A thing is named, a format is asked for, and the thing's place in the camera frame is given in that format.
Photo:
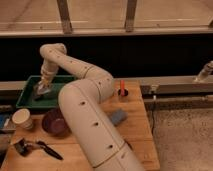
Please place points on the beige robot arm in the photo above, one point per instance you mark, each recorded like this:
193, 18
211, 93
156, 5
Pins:
79, 102

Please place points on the blue object at edge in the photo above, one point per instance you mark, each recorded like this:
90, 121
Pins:
5, 123

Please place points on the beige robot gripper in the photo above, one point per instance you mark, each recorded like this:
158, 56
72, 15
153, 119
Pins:
48, 72

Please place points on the black handled brush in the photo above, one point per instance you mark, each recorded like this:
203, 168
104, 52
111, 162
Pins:
24, 147

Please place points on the paper cup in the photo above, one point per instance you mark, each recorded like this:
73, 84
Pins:
22, 118

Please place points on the blue sponge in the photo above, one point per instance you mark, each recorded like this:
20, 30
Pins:
117, 117

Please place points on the purple bowl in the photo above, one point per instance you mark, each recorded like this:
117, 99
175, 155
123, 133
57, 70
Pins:
54, 123

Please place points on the green plastic tray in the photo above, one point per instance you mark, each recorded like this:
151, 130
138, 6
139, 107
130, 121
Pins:
47, 101

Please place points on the dark towel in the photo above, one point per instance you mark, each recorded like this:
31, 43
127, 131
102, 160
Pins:
39, 91

